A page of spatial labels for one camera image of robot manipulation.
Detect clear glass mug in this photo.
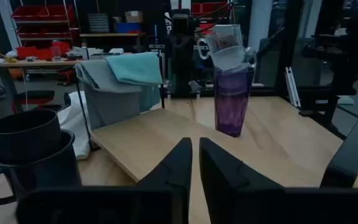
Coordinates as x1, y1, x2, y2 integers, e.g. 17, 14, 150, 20
196, 24, 258, 71

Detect purple faceted plastic tumbler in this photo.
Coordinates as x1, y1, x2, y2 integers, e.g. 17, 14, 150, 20
213, 66, 256, 138

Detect grey cloth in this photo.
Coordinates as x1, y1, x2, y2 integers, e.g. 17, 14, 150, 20
75, 58, 143, 130

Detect matte black tall cup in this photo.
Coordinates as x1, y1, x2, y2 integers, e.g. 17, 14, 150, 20
0, 108, 63, 163

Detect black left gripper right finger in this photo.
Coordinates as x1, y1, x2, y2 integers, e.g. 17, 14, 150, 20
199, 137, 285, 224

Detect glossy black enamel mug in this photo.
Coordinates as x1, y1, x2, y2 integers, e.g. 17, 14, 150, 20
0, 129, 83, 207

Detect clear plastic cup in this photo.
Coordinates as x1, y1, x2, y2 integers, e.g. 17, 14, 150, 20
50, 45, 62, 62

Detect white pillar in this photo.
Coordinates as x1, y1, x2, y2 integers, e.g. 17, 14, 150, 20
247, 0, 275, 52

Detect brown cardboard box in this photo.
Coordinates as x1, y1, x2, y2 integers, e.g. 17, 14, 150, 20
124, 11, 144, 24

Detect wooden shelf with black frame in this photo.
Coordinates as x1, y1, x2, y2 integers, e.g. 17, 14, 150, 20
74, 51, 358, 191

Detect teal cloth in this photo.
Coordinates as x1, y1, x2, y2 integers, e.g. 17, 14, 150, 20
105, 51, 163, 113

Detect white aluminium bar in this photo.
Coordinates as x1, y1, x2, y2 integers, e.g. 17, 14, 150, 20
284, 66, 301, 108

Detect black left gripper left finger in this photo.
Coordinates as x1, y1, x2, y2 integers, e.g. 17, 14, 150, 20
137, 137, 193, 224

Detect white crumpled cloth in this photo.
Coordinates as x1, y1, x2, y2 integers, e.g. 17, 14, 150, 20
57, 90, 92, 161

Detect red bin rack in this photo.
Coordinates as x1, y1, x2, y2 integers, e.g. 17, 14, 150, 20
10, 4, 81, 60

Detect red stool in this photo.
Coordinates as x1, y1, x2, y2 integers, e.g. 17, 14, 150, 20
11, 90, 56, 114

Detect wooden workbench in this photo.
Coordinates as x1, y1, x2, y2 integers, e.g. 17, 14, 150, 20
0, 58, 85, 113

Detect blue storage bin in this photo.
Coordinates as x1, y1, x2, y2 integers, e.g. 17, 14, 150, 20
116, 22, 142, 34

